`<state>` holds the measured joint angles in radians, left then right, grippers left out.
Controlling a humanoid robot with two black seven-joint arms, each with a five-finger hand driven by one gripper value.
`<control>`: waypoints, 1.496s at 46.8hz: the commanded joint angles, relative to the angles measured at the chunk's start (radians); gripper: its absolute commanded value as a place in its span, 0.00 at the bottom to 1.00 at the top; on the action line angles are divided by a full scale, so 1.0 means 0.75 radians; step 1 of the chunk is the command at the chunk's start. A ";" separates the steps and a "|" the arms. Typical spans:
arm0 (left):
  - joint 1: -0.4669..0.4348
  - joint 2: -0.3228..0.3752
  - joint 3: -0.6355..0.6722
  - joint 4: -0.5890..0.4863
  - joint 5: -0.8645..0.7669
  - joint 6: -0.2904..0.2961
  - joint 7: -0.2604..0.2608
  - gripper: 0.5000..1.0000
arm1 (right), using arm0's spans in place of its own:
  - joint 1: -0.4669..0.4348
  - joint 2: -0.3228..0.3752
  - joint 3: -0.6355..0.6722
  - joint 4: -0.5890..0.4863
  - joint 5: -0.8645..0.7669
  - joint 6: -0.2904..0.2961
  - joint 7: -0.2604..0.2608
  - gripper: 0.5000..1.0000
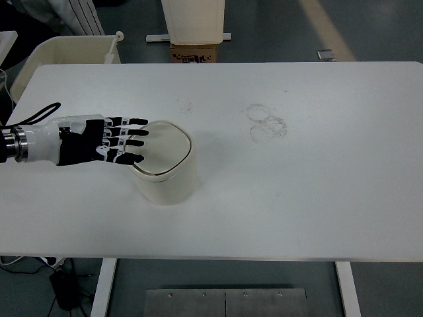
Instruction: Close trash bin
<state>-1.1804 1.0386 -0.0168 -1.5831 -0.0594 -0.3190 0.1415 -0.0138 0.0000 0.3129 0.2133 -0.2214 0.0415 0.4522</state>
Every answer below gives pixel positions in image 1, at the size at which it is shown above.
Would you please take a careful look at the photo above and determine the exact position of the thin white hanging cable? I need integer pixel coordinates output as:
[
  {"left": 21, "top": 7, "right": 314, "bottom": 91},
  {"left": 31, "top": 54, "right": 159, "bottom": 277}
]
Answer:
[{"left": 0, "top": 68, "right": 14, "bottom": 106}]

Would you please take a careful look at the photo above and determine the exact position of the white side table corner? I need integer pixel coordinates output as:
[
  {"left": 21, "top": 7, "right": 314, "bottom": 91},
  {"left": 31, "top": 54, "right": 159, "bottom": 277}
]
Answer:
[{"left": 0, "top": 30, "right": 19, "bottom": 63}]

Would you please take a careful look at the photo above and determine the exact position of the white cloth with dark stripes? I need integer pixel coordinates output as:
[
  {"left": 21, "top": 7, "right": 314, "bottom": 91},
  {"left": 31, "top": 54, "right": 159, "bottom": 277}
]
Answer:
[{"left": 61, "top": 0, "right": 105, "bottom": 36}]

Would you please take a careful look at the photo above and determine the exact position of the small cream trash bin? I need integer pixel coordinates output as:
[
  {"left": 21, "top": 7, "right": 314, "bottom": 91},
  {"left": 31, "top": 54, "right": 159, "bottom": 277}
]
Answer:
[{"left": 127, "top": 119, "right": 198, "bottom": 206}]

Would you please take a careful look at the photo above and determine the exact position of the black power adapter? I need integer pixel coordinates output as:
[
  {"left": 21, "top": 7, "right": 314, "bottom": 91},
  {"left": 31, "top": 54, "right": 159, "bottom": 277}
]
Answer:
[{"left": 49, "top": 269, "right": 80, "bottom": 311}]

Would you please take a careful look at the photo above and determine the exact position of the white table leg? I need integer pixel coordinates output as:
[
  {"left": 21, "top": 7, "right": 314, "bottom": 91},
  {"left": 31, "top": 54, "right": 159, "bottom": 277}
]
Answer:
[
  {"left": 89, "top": 258, "right": 118, "bottom": 317},
  {"left": 334, "top": 262, "right": 363, "bottom": 317}
]

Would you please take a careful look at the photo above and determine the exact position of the cream plastic crate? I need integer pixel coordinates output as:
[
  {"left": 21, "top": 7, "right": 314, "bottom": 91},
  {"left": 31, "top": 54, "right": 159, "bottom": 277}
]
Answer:
[{"left": 9, "top": 35, "right": 122, "bottom": 103}]

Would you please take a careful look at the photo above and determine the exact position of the robot hand, white shell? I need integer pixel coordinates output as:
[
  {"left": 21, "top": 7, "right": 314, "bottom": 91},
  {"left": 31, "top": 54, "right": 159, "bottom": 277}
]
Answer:
[{"left": 28, "top": 114, "right": 150, "bottom": 167}]

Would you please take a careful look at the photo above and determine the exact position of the silver metal floor bar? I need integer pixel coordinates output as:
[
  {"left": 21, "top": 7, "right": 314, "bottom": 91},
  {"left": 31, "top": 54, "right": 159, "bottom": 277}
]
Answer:
[{"left": 146, "top": 32, "right": 233, "bottom": 43}]

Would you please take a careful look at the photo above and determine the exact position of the white plastic handle rod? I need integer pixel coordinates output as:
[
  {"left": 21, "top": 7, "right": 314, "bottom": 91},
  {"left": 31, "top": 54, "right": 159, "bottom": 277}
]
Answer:
[{"left": 104, "top": 30, "right": 126, "bottom": 64}]

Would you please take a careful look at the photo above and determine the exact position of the grey metal plate with screws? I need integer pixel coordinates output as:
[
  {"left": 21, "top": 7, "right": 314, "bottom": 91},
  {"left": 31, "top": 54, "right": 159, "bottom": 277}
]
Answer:
[{"left": 145, "top": 288, "right": 310, "bottom": 317}]

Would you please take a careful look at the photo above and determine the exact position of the black floor cable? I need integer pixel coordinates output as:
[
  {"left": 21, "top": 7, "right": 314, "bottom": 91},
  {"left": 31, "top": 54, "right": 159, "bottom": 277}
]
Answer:
[{"left": 0, "top": 256, "right": 75, "bottom": 275}]

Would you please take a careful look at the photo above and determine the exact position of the brown cardboard box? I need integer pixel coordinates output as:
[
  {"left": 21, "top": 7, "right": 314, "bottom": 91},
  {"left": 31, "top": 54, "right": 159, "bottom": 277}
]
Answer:
[{"left": 170, "top": 42, "right": 219, "bottom": 63}]

